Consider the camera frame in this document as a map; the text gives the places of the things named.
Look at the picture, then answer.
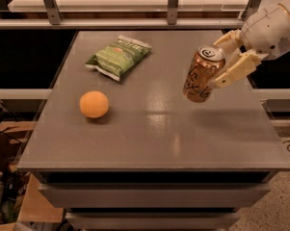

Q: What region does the cardboard box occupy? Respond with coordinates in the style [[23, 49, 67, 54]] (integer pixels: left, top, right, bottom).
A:
[[0, 121, 64, 231]]

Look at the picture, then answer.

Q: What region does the metal frame shelf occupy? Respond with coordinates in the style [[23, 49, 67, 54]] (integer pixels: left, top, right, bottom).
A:
[[0, 0, 283, 30]]

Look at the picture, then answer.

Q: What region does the green chip bag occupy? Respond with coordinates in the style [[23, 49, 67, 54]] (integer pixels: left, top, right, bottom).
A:
[[85, 35, 151, 82]]

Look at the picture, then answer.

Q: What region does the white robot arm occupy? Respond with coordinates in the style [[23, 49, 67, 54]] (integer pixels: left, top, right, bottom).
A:
[[208, 0, 290, 89]]

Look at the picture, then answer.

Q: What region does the orange fruit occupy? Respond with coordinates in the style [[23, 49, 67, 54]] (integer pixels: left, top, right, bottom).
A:
[[79, 91, 109, 118]]

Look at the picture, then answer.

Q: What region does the grey drawer cabinet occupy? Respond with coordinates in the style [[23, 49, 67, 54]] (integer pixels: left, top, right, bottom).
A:
[[19, 31, 290, 231]]

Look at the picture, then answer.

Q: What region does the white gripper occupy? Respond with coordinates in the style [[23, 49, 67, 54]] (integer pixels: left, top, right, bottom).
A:
[[208, 4, 290, 89]]

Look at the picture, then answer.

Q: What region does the orange soda can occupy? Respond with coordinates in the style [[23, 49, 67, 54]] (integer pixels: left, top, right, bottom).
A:
[[183, 44, 225, 103]]

